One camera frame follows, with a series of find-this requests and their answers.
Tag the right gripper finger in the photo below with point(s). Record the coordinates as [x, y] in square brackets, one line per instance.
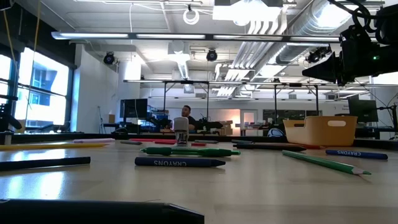
[323, 70]

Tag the brown red pencil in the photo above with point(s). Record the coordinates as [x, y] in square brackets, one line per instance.
[314, 146]

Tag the green pencil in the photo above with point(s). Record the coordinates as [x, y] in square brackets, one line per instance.
[323, 163]

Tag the thin black pen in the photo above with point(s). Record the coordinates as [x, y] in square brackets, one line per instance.
[267, 147]

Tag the green pen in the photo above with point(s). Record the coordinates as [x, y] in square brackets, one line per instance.
[189, 152]

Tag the short red pencil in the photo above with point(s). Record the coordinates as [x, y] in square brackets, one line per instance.
[163, 142]

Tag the long red pencil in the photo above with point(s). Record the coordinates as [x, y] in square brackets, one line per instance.
[146, 140]

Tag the dark grey crayon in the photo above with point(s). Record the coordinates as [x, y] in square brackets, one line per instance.
[130, 142]

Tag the light purple pen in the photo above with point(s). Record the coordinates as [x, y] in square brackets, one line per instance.
[93, 140]

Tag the yellow pencil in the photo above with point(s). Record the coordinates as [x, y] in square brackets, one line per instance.
[46, 146]

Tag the black pencil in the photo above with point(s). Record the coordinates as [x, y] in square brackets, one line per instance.
[46, 163]

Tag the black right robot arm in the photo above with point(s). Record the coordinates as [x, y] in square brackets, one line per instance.
[385, 59]

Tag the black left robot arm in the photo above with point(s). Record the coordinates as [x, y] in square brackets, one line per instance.
[9, 122]

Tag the black computer monitor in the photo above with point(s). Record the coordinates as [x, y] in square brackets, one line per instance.
[363, 110]
[133, 108]

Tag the yellow plastic bin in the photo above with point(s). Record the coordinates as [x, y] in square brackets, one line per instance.
[320, 133]

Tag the blue white ball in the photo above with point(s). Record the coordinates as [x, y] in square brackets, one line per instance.
[275, 133]

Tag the black round ceiling lamp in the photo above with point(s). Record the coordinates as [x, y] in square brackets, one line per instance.
[109, 58]
[211, 55]

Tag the cardboard box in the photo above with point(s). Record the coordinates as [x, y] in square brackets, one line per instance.
[226, 127]

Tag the person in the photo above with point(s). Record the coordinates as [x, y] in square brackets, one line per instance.
[188, 116]

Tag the white eraser stick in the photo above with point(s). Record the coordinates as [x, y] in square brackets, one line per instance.
[181, 124]

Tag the long ceiling light bar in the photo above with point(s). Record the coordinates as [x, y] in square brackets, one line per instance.
[124, 35]

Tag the silver ventilation duct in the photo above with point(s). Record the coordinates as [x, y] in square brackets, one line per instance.
[311, 28]

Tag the black metal rig frame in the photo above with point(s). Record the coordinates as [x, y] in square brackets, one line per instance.
[275, 102]
[186, 82]

